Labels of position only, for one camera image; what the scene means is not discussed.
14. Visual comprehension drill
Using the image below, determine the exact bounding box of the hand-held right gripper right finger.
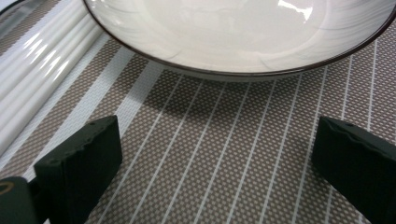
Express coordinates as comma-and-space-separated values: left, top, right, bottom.
311, 116, 396, 224

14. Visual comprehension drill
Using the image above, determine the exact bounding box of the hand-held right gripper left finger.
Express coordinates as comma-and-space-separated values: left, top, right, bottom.
33, 115, 123, 224

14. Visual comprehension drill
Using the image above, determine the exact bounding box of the bundle of white chopsticks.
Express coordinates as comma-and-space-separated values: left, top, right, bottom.
0, 0, 106, 158

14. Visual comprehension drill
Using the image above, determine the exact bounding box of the white dark-rimmed plate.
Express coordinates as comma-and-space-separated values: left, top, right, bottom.
82, 0, 396, 82

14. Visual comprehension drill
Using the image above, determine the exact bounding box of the brown striped woven placemat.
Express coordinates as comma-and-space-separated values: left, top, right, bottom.
0, 0, 396, 224

